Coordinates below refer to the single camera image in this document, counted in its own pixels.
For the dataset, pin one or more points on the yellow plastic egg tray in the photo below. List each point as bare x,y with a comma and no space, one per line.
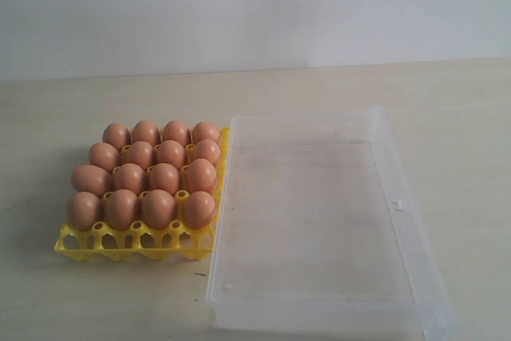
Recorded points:
139,238

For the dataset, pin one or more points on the clear plastic storage box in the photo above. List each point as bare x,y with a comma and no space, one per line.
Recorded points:
318,233

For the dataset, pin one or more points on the brown egg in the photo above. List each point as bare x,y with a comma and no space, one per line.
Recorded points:
117,135
158,209
146,131
104,155
140,153
83,210
130,176
177,131
206,130
171,152
199,210
164,176
201,175
121,209
209,150
91,178

